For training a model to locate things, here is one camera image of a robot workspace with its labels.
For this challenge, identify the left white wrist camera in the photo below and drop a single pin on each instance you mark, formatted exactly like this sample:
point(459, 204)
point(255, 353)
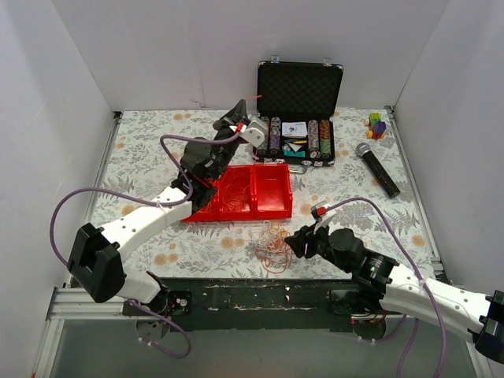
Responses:
point(254, 132)

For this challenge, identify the white playing card box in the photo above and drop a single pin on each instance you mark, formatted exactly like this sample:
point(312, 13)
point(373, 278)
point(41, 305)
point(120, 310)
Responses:
point(294, 129)

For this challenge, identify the orange rubber band tangle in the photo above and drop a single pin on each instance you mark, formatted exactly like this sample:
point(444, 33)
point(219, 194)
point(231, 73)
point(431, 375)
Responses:
point(271, 249)

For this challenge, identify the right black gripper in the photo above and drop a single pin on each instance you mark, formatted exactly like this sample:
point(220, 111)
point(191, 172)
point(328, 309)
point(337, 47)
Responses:
point(308, 240)

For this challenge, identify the red plastic compartment bin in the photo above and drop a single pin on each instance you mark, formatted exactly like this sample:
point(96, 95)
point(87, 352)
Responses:
point(272, 197)

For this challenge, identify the black handheld microphone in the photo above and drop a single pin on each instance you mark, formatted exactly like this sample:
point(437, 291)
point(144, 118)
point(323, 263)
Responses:
point(363, 150)

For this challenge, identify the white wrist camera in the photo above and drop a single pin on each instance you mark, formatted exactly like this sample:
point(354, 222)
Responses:
point(322, 215)
point(254, 132)

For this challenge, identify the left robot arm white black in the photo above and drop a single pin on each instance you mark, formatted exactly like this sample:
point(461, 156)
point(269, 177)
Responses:
point(98, 253)

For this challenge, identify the colourful toy block train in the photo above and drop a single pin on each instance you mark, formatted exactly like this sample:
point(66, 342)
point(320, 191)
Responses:
point(376, 126)

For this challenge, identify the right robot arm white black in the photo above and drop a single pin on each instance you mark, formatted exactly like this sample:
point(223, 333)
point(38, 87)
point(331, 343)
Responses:
point(394, 287)

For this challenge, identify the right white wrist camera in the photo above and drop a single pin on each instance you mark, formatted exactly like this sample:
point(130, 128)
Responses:
point(322, 215)

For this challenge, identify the aluminium frame rail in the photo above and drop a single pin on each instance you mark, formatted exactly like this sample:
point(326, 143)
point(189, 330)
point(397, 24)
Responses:
point(77, 304)

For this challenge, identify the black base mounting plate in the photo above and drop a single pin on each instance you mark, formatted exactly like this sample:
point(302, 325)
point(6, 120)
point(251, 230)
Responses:
point(254, 304)

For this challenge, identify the black poker chip case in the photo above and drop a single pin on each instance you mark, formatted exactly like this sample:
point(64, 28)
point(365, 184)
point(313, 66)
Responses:
point(292, 92)

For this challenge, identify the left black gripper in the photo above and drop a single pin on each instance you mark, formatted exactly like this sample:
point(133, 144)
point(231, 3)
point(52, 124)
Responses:
point(230, 128)

